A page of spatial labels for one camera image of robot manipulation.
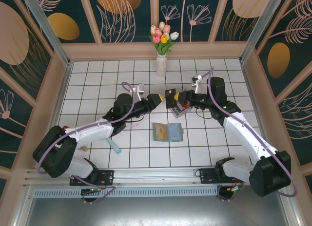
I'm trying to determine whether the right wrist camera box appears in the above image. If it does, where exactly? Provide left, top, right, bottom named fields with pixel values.
left=189, top=75, right=203, bottom=93

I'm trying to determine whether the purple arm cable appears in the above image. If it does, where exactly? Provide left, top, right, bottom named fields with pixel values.
left=36, top=81, right=137, bottom=175
left=199, top=67, right=299, bottom=197

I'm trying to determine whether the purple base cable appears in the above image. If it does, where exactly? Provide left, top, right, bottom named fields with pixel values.
left=72, top=175, right=117, bottom=205

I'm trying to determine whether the teal tube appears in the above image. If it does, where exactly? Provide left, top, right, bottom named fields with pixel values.
left=106, top=137, right=122, bottom=155

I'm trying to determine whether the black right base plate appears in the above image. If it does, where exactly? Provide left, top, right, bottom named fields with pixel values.
left=194, top=167, right=244, bottom=186

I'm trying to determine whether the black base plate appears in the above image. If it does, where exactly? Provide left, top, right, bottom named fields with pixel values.
left=194, top=167, right=244, bottom=186
left=70, top=169, right=115, bottom=187

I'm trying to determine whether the dark brown credit card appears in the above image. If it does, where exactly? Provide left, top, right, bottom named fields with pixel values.
left=165, top=89, right=177, bottom=109

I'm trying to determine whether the aluminium table edge rail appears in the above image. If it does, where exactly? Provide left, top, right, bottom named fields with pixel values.
left=38, top=61, right=74, bottom=169

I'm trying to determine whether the aluminium frame post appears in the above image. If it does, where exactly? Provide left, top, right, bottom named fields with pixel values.
left=238, top=0, right=285, bottom=64
left=20, top=0, right=74, bottom=67

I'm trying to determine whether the green card holder wallet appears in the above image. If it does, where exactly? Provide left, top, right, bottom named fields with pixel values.
left=152, top=122, right=184, bottom=143

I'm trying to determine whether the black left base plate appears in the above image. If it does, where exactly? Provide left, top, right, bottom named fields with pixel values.
left=70, top=169, right=115, bottom=187

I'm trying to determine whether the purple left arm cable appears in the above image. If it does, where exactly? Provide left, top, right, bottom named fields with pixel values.
left=36, top=81, right=137, bottom=175

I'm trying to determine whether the aluminium front frame rail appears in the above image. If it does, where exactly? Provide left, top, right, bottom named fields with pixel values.
left=23, top=165, right=290, bottom=188

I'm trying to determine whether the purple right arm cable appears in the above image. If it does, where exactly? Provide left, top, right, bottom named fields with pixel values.
left=199, top=67, right=299, bottom=197

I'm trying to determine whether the artificial tulip bouquet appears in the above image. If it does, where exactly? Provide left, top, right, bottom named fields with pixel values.
left=148, top=21, right=180, bottom=56

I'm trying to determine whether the clear acrylic card box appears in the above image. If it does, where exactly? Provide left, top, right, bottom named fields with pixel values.
left=170, top=100, right=191, bottom=119

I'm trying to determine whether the white ribbed vase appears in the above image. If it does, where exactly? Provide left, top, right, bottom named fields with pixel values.
left=156, top=53, right=168, bottom=78

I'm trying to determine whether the grey slotted cable duct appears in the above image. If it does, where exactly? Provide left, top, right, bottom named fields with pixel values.
left=33, top=187, right=219, bottom=199

